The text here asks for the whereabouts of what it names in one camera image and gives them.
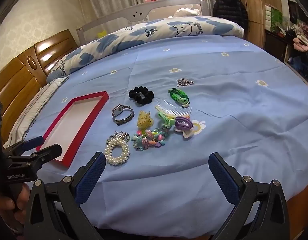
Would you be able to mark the black velvet scrunchie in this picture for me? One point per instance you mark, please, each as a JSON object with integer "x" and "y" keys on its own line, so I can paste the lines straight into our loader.
{"x": 134, "y": 93}

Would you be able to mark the grey bed guard rail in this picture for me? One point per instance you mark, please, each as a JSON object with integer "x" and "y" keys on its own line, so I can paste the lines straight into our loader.
{"x": 136, "y": 13}

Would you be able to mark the person's left hand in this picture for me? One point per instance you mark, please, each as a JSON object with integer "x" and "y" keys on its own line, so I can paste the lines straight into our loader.
{"x": 25, "y": 197}

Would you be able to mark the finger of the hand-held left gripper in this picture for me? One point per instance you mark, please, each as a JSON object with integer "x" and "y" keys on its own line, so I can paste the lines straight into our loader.
{"x": 48, "y": 152}
{"x": 34, "y": 142}

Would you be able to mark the blue floral bed sheet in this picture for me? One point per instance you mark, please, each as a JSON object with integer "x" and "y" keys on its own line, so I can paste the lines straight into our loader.
{"x": 219, "y": 105}

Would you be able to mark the dark cluttered shelf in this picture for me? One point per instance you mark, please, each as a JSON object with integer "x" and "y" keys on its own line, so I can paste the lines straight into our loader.
{"x": 293, "y": 42}

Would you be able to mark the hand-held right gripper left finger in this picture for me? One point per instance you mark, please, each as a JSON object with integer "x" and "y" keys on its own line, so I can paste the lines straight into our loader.
{"x": 90, "y": 177}

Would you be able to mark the white flower hair clip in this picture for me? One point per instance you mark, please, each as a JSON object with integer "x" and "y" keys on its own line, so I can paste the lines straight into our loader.
{"x": 187, "y": 133}

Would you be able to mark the white plush toy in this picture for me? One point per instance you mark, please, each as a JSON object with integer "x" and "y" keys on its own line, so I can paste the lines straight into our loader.
{"x": 186, "y": 12}

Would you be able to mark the white pillow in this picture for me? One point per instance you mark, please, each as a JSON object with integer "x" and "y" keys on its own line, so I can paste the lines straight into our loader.
{"x": 31, "y": 110}

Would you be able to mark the black puffer jacket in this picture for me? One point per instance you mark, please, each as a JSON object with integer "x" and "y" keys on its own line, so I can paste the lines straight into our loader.
{"x": 230, "y": 7}

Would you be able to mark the red shallow box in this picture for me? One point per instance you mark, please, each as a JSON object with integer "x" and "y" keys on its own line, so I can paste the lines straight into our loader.
{"x": 74, "y": 122}

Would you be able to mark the clear hair comb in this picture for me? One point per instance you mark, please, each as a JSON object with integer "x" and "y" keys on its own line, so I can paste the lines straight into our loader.
{"x": 174, "y": 108}

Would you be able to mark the wooden headboard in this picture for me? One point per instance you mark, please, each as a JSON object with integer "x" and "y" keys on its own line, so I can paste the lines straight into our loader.
{"x": 19, "y": 80}

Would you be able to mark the wooden wardrobe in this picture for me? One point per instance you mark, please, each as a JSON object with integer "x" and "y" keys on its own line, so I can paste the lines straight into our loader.
{"x": 256, "y": 2}

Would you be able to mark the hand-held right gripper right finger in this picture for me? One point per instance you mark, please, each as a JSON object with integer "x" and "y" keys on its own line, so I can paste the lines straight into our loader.
{"x": 225, "y": 177}

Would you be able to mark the blue heart print quilt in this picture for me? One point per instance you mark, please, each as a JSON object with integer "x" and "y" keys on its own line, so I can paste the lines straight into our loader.
{"x": 144, "y": 33}

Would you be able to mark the silver wrist watch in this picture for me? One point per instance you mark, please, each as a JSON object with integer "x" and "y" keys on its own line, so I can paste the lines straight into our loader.
{"x": 117, "y": 110}

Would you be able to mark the purple hair clip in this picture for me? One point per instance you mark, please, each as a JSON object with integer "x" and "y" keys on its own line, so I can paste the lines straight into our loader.
{"x": 180, "y": 126}

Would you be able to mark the yellow hair claw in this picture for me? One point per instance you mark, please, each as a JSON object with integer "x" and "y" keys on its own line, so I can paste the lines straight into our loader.
{"x": 144, "y": 122}

